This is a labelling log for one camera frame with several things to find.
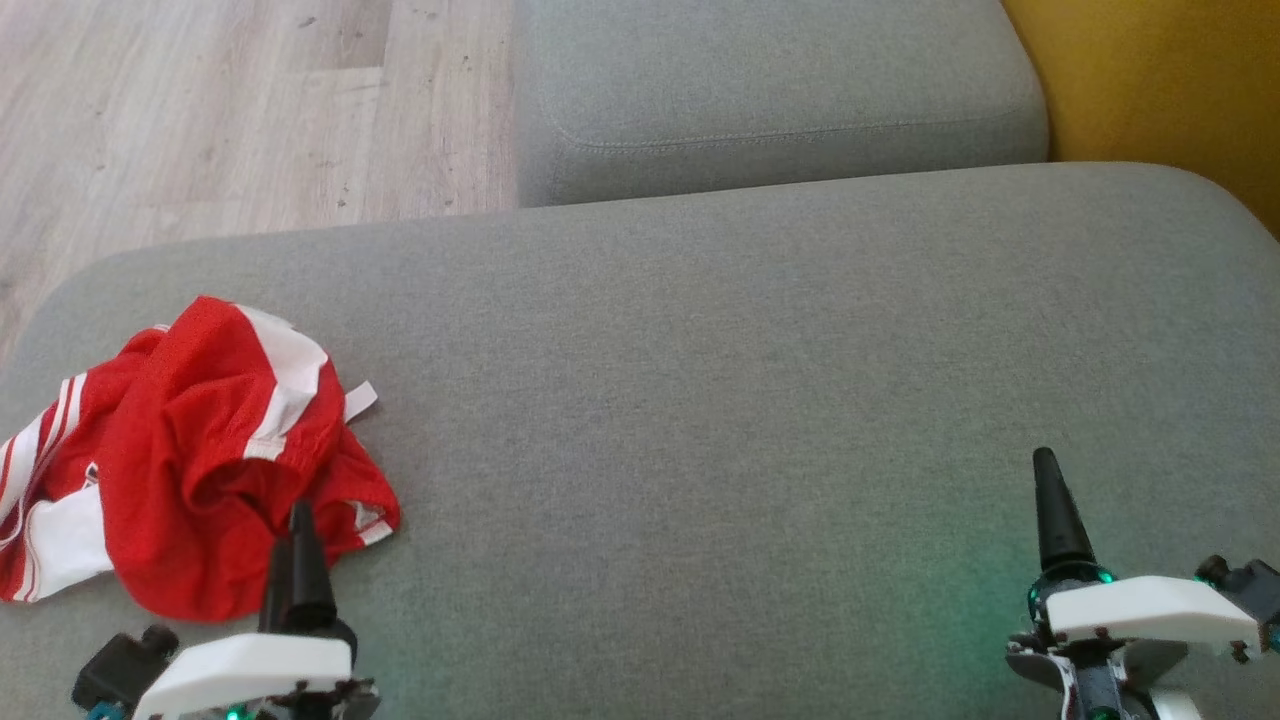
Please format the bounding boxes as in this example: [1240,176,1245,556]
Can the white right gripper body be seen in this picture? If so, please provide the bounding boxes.
[1005,563,1263,720]

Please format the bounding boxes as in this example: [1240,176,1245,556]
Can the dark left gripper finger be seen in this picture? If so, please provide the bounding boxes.
[262,535,293,633]
[288,500,338,633]

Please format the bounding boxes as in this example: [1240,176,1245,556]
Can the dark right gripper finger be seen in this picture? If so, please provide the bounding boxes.
[1032,447,1097,574]

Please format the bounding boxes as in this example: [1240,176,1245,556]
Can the grey sofa seat cushion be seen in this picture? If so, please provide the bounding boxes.
[512,0,1051,209]

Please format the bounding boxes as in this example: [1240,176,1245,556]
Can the large grey fabric ottoman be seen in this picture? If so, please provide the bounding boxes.
[0,162,1280,720]

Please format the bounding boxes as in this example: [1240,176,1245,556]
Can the wide yellow sofa back cushion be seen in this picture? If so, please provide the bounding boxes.
[1000,0,1280,241]

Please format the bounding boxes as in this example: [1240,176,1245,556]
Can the red white sports shorts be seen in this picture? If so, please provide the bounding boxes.
[95,295,403,623]

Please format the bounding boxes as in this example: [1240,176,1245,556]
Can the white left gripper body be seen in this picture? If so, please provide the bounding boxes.
[133,620,381,720]

